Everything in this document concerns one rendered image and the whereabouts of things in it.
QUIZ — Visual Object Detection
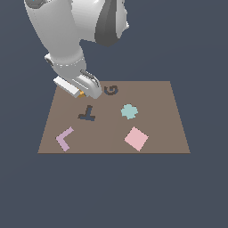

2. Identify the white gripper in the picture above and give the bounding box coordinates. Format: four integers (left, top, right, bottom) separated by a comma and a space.
53, 69, 103, 100

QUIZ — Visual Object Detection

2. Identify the brown slot board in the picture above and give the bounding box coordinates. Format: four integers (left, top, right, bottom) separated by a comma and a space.
37, 80, 191, 155

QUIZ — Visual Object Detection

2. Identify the purple L-shaped piece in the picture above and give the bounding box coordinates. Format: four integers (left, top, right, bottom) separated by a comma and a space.
55, 126, 75, 152

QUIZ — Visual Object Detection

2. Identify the teal flower-shaped piece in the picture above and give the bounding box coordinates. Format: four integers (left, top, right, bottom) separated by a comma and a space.
120, 103, 139, 120

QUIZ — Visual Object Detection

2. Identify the pink square piece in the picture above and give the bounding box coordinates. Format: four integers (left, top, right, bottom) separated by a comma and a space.
124, 126, 150, 152

